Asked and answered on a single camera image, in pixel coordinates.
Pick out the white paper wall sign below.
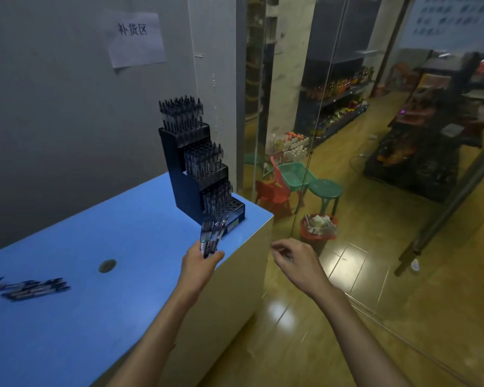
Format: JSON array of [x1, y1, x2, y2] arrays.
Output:
[[104, 11, 168, 70]]

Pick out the dark goods shelf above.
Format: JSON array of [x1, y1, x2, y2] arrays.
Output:
[[294, 0, 376, 140]]

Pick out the person's right hand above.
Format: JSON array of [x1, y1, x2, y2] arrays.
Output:
[[271, 238, 344, 303]]

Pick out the black tiered pen display stand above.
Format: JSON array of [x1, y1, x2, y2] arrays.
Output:
[[158, 123, 246, 231]]

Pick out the dark goods display stand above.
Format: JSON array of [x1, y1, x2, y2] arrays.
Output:
[[362, 52, 484, 204]]

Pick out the green plastic stool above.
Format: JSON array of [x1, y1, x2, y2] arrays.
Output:
[[308, 179, 344, 217]]

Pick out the person's left hand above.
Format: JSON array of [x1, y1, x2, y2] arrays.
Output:
[[177, 239, 226, 307]]

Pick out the heap of packaged goods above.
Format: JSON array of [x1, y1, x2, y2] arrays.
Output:
[[272, 132, 310, 163]]

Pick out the blue table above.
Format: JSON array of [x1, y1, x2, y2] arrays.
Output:
[[0, 171, 274, 387]]

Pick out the pile of grey pens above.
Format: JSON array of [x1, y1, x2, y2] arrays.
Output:
[[0, 276, 72, 302]]

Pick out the red plastic bucket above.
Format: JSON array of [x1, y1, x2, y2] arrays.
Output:
[[300, 214, 339, 243]]

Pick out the person's right forearm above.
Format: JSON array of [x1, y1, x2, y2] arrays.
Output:
[[314, 288, 412, 387]]

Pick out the white wall poster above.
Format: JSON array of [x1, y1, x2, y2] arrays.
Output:
[[399, 0, 484, 51]]

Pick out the grey metal bar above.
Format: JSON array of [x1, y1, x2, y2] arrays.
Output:
[[394, 131, 484, 278]]

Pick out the red plastic stool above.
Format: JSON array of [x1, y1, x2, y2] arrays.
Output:
[[254, 155, 294, 217]]

